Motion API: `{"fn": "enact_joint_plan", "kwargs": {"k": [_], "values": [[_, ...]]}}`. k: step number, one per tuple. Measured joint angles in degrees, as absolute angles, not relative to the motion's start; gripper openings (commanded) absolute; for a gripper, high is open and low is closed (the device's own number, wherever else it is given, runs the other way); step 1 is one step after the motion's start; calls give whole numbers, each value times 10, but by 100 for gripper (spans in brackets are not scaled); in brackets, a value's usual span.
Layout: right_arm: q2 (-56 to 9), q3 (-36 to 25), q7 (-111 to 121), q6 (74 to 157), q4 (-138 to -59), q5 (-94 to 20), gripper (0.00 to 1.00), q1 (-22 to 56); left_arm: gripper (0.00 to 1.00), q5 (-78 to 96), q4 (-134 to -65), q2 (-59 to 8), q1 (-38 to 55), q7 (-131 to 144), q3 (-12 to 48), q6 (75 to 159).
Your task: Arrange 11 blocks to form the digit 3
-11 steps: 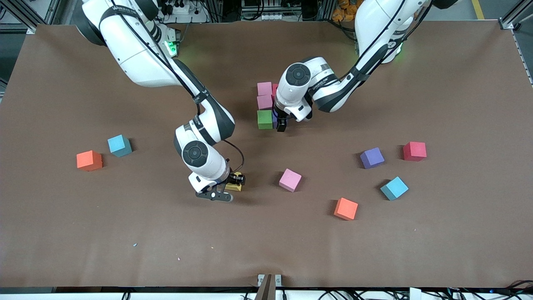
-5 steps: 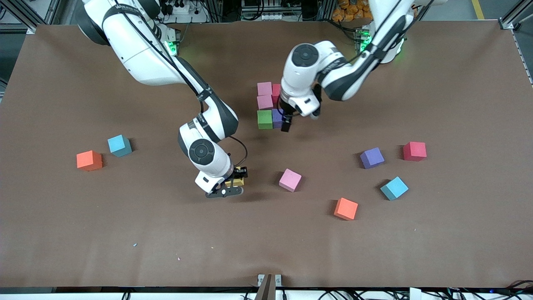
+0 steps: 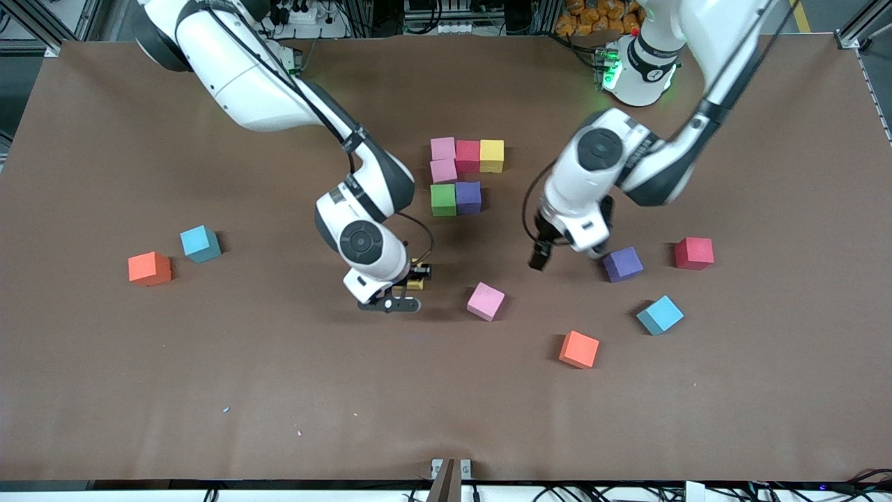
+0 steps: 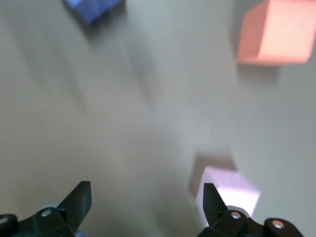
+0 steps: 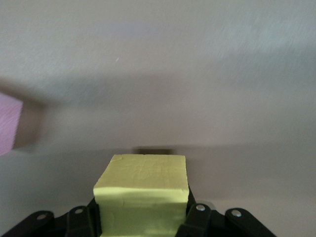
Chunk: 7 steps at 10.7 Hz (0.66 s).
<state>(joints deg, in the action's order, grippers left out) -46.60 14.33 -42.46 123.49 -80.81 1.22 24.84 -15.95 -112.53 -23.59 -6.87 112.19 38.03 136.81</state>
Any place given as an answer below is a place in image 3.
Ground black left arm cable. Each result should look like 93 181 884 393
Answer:
522 0 802 246

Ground aluminium table side rail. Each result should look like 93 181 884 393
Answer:
856 49 892 147

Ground blue foam cube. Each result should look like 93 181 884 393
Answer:
636 295 685 337
180 225 222 264

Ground metal table edge bracket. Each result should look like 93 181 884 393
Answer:
431 458 472 480

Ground orange snack bags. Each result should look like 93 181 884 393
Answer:
555 0 645 37

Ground orange foam cube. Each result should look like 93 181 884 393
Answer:
558 330 600 370
128 251 173 287

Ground green foam cube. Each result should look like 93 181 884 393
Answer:
431 183 457 218

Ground aluminium frame profile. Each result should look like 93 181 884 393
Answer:
0 0 105 58
833 0 892 53

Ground yellow foam cube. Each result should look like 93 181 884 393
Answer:
394 259 426 291
479 139 505 174

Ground purple foam cube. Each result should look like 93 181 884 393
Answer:
602 246 645 284
455 181 482 215

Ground white power strip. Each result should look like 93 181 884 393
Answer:
268 0 349 39

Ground brown mounting post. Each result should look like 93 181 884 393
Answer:
426 458 462 502

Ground black equipment rack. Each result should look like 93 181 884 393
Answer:
401 0 551 37

